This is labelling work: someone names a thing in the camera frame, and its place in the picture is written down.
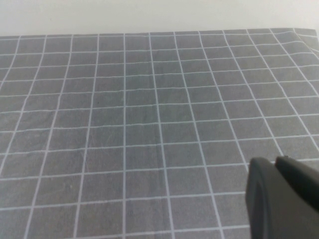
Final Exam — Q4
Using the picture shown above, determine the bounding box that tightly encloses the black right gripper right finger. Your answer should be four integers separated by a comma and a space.
275, 155, 319, 239

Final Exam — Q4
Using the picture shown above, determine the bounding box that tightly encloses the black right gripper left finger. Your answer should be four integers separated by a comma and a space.
245, 156, 297, 239

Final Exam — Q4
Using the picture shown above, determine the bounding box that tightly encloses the grey white-checked tablecloth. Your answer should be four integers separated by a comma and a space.
0, 27, 319, 239

